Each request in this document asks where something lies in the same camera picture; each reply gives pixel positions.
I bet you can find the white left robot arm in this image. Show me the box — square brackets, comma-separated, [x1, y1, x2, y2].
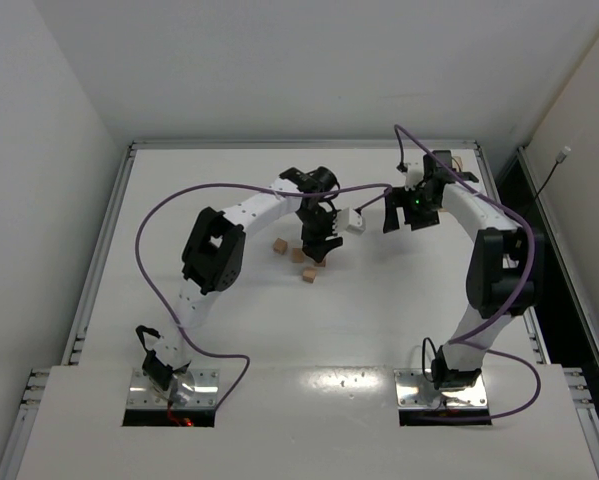
[158, 166, 343, 359]

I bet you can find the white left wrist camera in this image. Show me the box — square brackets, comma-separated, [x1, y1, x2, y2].
[333, 208, 366, 235]

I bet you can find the clear amber plastic bin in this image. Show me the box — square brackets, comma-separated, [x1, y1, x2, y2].
[438, 155, 466, 214]

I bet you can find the metal base plate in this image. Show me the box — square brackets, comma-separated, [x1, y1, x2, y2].
[394, 368, 488, 411]
[126, 369, 220, 411]

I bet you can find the black cable white plug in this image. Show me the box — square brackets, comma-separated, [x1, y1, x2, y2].
[521, 145, 571, 218]

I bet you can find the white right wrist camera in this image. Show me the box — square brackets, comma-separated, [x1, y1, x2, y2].
[404, 163, 425, 190]

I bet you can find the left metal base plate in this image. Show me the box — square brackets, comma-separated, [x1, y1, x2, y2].
[126, 369, 220, 411]

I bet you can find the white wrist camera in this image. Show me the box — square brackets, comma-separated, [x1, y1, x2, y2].
[333, 208, 366, 235]
[404, 163, 425, 190]

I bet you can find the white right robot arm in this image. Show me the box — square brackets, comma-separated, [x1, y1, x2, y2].
[382, 150, 545, 390]

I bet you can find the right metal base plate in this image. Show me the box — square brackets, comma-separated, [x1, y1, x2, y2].
[394, 368, 488, 411]

